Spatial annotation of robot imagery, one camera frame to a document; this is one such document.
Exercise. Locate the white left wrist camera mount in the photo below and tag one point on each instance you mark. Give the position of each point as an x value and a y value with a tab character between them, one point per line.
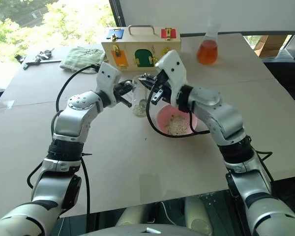
107	76

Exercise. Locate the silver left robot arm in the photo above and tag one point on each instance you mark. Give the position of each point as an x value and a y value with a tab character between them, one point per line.
71	120

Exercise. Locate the pink bowl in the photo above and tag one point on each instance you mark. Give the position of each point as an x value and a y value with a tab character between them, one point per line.
186	115

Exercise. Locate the wooden lock latch box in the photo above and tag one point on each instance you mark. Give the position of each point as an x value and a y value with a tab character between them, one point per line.
140	46

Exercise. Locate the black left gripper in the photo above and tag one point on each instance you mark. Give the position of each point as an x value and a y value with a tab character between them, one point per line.
118	91

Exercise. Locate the black metal bar tool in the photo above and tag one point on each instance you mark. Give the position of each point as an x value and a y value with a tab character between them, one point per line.
39	62

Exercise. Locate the oatmeal heap in bowl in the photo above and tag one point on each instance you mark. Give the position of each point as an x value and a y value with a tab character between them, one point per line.
177	125

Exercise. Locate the oatmeal in glass mug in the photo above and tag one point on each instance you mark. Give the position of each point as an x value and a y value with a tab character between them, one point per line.
138	110

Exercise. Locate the small black object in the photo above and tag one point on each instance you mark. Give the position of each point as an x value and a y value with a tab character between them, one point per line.
19	58

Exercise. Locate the metal spoon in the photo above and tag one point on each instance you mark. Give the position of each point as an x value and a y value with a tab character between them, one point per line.
142	102

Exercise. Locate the brown cardboard box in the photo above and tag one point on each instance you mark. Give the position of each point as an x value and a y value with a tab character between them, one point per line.
270	45

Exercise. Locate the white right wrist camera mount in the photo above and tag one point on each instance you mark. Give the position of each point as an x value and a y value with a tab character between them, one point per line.
173	66

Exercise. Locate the black window frame post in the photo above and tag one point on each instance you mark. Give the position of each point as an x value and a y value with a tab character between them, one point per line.
116	12

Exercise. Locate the glass flask with orange liquid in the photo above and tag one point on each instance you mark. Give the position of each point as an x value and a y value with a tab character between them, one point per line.
207	52

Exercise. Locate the clear glass mug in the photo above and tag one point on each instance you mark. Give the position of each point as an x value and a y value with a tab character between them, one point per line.
139	98

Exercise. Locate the bunch of keys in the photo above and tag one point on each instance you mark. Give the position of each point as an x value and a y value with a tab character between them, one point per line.
43	54

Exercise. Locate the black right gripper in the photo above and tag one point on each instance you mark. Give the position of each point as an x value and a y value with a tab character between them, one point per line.
161	82

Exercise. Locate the green checked cloth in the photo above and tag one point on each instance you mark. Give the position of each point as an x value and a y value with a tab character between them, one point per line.
82	57

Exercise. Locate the pale rounded shape under table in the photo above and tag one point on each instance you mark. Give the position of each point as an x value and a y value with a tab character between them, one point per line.
199	216
132	216

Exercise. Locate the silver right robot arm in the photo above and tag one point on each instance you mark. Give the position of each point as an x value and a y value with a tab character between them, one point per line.
223	115

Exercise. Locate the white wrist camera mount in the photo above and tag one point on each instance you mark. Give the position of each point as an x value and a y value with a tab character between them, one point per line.
107	76
173	66

